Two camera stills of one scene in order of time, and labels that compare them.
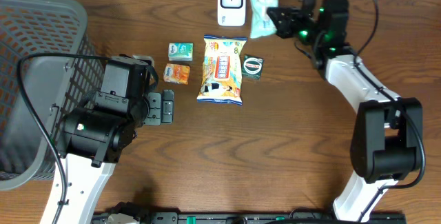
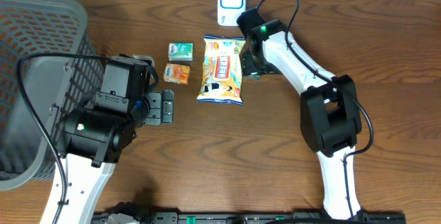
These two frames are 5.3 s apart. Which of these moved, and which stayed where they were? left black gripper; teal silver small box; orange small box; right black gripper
Moved: right black gripper
Stayed: teal silver small box; orange small box; left black gripper
